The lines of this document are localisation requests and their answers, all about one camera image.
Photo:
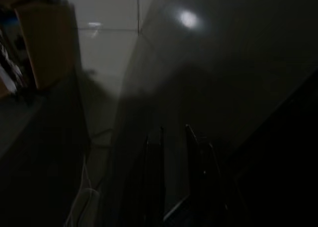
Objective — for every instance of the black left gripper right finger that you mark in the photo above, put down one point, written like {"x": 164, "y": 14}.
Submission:
{"x": 203, "y": 187}

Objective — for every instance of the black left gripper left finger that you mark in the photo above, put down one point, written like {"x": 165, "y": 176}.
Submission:
{"x": 154, "y": 182}

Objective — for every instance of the stainless steel fridge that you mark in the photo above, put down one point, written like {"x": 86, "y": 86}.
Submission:
{"x": 223, "y": 63}

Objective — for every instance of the small open cardboard box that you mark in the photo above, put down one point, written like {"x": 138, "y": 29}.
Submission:
{"x": 49, "y": 45}

